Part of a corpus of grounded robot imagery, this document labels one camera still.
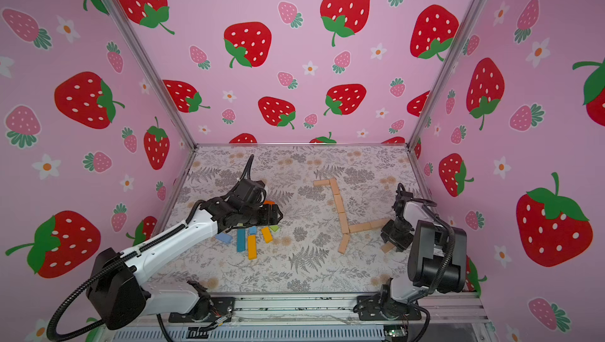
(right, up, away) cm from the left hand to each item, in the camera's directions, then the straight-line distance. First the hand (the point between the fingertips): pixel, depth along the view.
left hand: (277, 216), depth 81 cm
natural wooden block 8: (+41, -13, +6) cm, 43 cm away
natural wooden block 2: (+23, +9, +23) cm, 34 cm away
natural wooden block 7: (+25, -12, +7) cm, 28 cm away
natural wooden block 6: (+40, -6, +12) cm, 42 cm away
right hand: (+42, -12, +7) cm, 44 cm away
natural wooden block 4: (+25, -5, +12) cm, 28 cm away
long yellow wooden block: (-11, -14, +6) cm, 18 cm away
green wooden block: (-3, -7, +11) cm, 13 cm away
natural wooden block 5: (+31, -7, +11) cm, 34 cm away
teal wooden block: (-15, -11, +9) cm, 21 cm away
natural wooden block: (+17, +10, +26) cm, 33 cm away
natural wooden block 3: (+24, +1, +17) cm, 30 cm away
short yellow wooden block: (-5, -9, +9) cm, 14 cm away
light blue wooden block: (-11, -8, +10) cm, 17 cm away
